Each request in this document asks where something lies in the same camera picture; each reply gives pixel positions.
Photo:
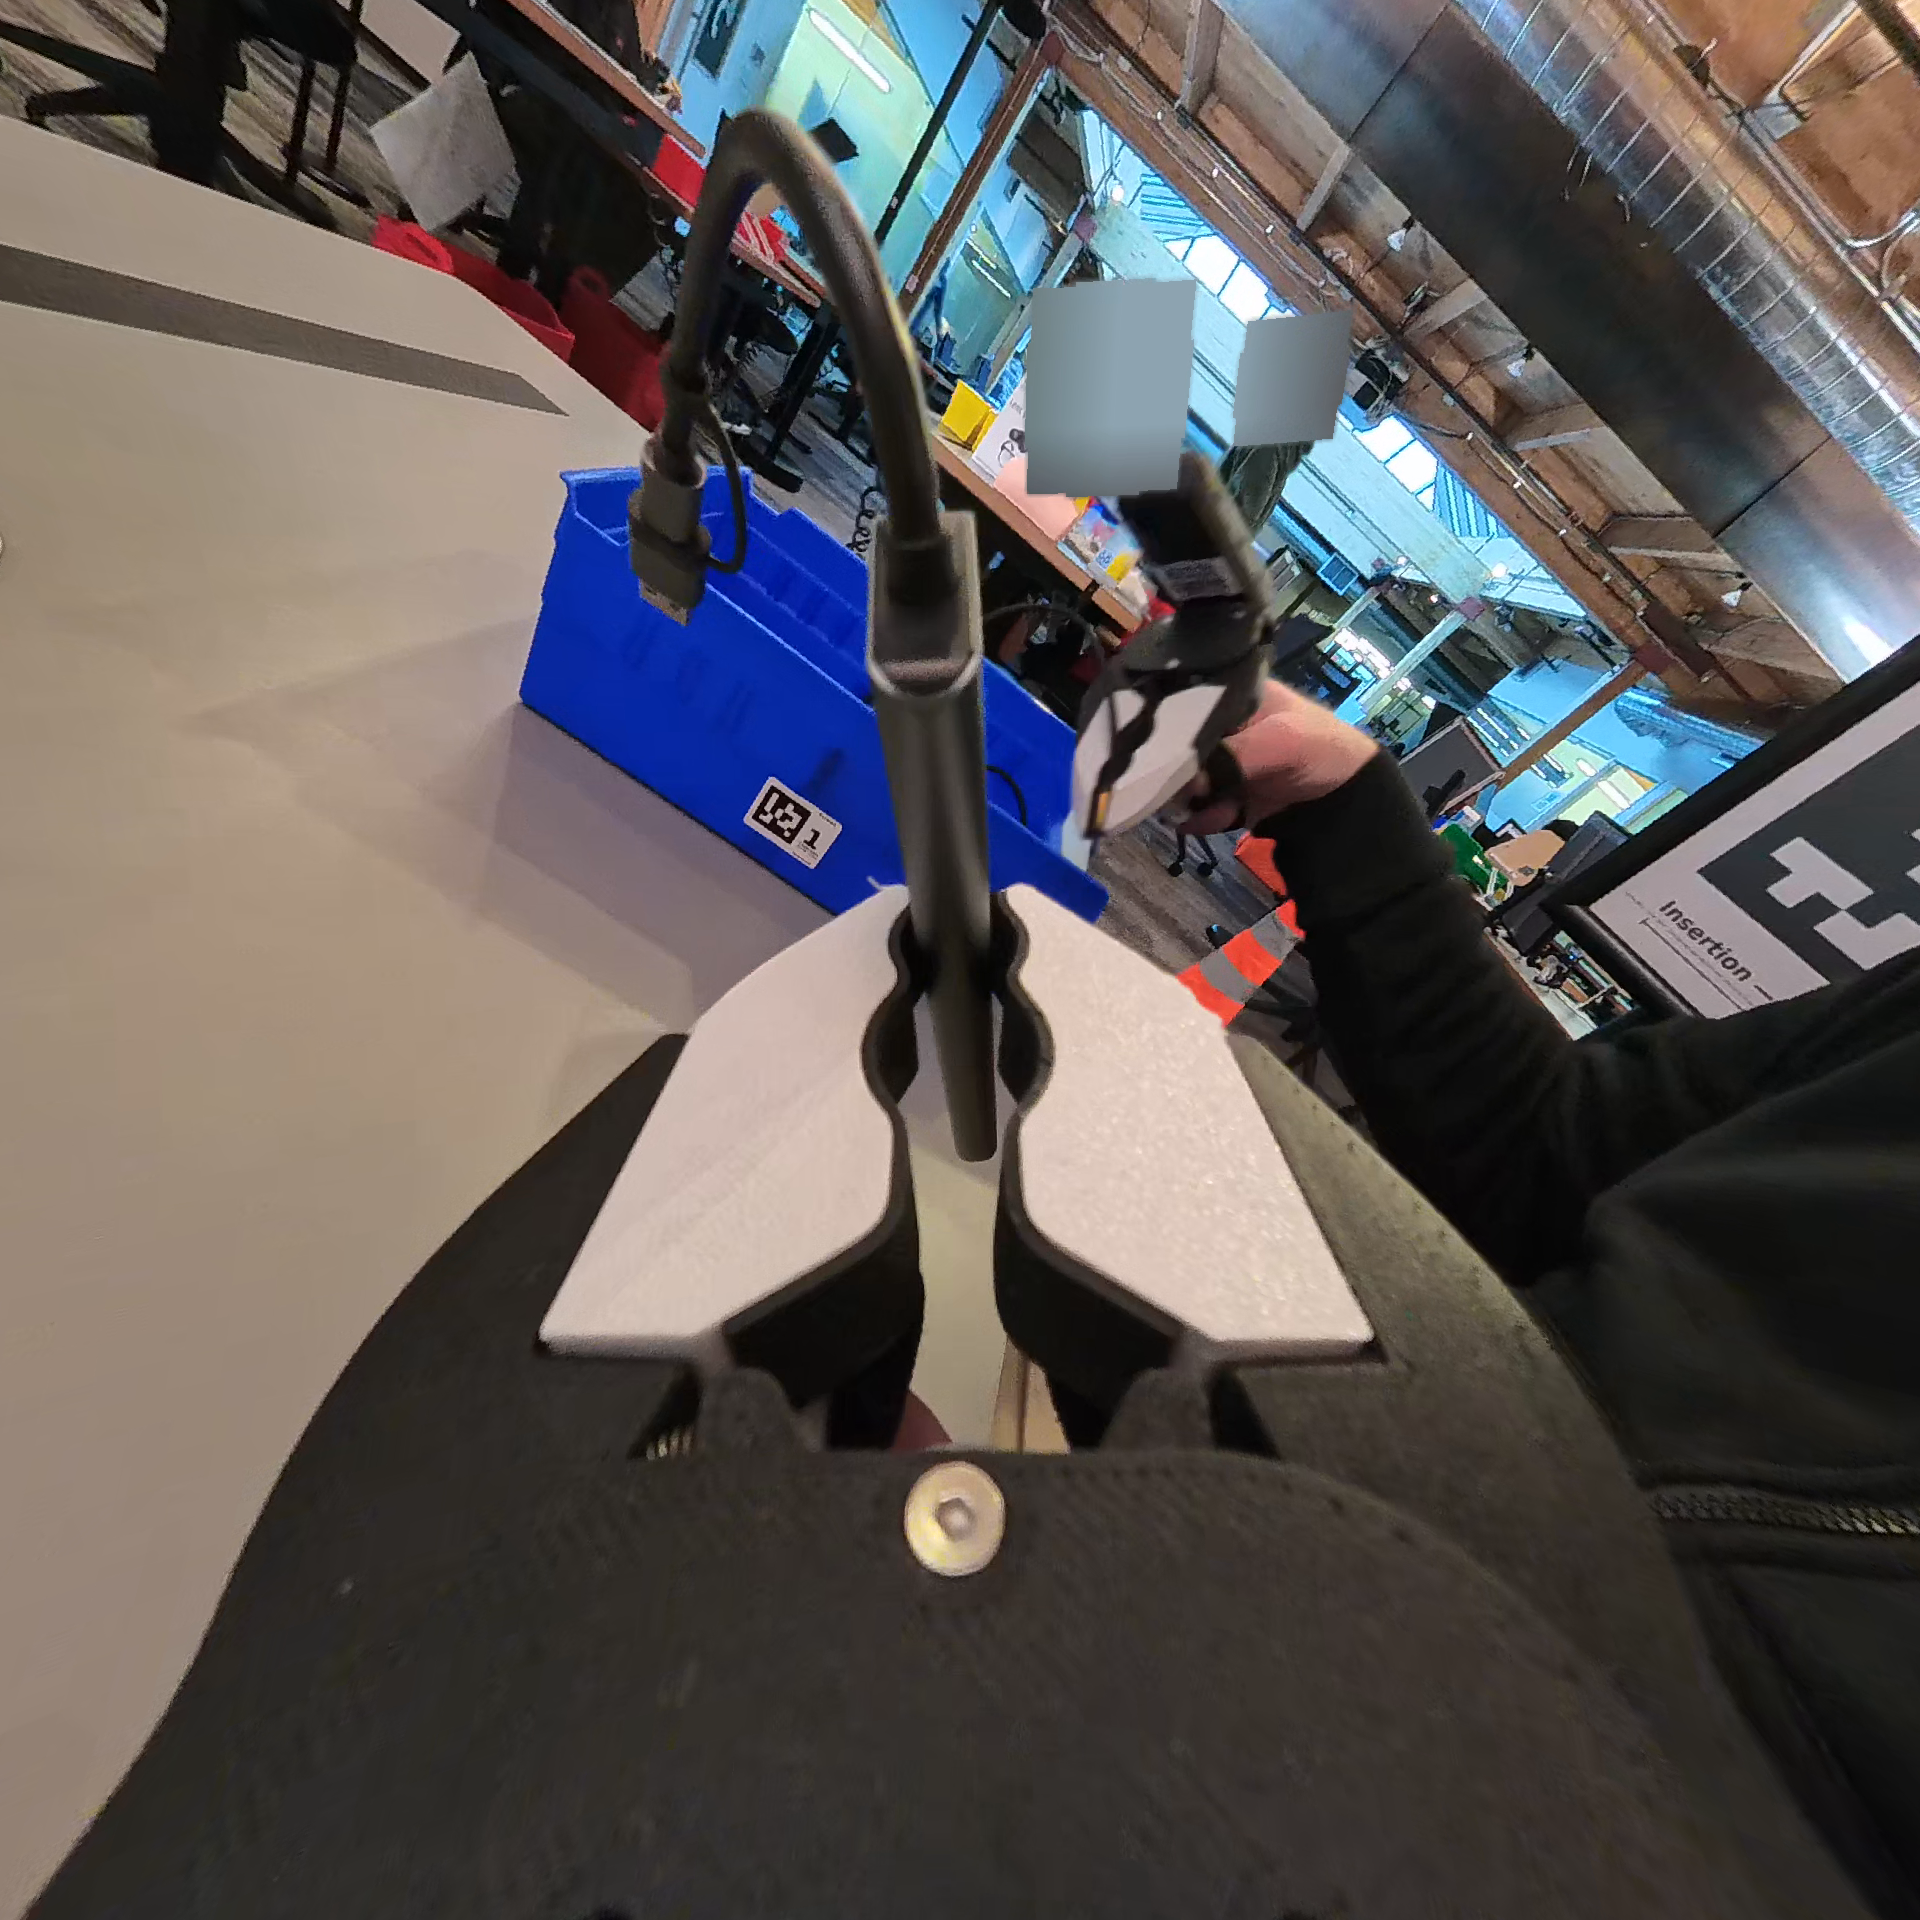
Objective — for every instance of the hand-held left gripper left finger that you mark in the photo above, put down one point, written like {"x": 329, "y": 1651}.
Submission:
{"x": 720, "y": 1171}

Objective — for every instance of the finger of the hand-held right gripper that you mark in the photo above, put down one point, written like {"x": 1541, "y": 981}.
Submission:
{"x": 1170, "y": 749}
{"x": 1096, "y": 749}

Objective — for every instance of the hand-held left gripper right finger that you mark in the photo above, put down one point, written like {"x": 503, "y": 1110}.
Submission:
{"x": 1185, "y": 1171}

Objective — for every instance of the blue plastic bin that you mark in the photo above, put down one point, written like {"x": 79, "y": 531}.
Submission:
{"x": 675, "y": 704}

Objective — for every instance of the person's right forearm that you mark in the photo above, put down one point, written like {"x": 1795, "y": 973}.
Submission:
{"x": 1395, "y": 973}

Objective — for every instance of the person's right hand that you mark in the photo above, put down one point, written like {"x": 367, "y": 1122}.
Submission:
{"x": 1305, "y": 764}

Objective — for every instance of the black framed tag sign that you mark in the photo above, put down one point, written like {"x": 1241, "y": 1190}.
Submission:
{"x": 1724, "y": 901}

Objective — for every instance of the person's black jacket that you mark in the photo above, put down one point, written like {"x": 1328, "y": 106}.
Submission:
{"x": 1770, "y": 1275}

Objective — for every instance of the red bin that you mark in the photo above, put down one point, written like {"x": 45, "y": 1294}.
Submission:
{"x": 599, "y": 330}

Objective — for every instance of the metal ventilation duct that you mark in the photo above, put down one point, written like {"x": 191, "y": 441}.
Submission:
{"x": 1575, "y": 224}

